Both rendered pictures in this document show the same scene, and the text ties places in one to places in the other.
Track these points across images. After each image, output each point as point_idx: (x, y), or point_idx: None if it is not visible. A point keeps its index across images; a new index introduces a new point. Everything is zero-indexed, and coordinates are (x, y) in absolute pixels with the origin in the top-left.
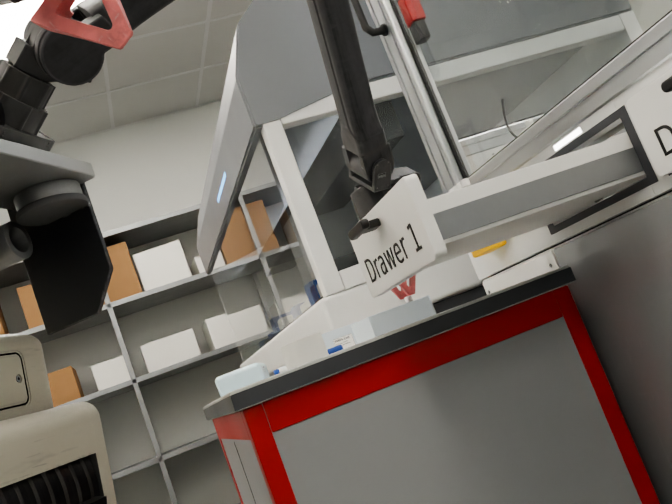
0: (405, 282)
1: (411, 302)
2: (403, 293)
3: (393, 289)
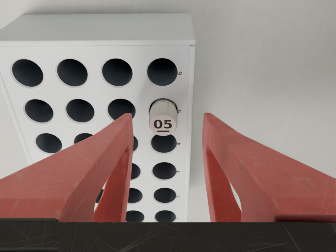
0: (121, 136)
1: (192, 116)
2: (130, 134)
3: (129, 183)
